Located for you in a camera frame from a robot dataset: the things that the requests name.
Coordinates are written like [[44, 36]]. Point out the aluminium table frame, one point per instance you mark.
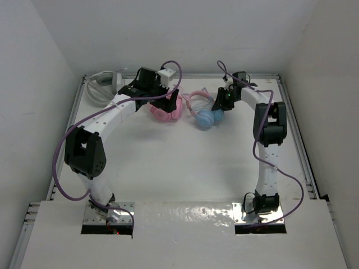
[[184, 185]]

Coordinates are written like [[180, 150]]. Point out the white grey headphones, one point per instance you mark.
[[102, 87]]

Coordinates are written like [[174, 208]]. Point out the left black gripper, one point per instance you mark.
[[166, 105]]

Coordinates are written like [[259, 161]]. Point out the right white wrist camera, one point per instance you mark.
[[229, 84]]

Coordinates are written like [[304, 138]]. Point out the metal base plate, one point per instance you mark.
[[120, 216], [242, 218]]

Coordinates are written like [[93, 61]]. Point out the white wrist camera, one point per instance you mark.
[[166, 76], [229, 84]]

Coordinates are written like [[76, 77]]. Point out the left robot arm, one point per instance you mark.
[[84, 148]]

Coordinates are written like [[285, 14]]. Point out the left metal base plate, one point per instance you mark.
[[120, 216]]

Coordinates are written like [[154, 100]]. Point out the blue pink cat-ear headphones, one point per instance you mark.
[[205, 118]]

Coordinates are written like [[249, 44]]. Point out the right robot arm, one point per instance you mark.
[[269, 131]]

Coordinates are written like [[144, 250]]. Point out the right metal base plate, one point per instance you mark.
[[242, 218]]

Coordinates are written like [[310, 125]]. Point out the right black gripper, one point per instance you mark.
[[220, 103]]

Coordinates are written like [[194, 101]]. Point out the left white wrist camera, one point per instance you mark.
[[166, 76]]

